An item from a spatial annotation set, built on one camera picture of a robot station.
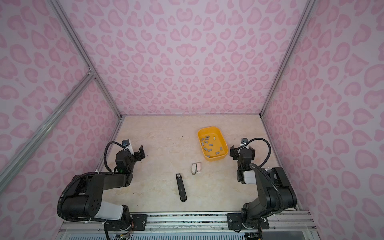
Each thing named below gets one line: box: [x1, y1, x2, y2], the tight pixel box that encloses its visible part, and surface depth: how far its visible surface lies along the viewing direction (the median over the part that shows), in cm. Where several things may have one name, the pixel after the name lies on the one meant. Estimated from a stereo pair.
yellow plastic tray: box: [197, 126, 228, 162], surface depth 105 cm
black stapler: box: [176, 173, 187, 202], surface depth 84 cm
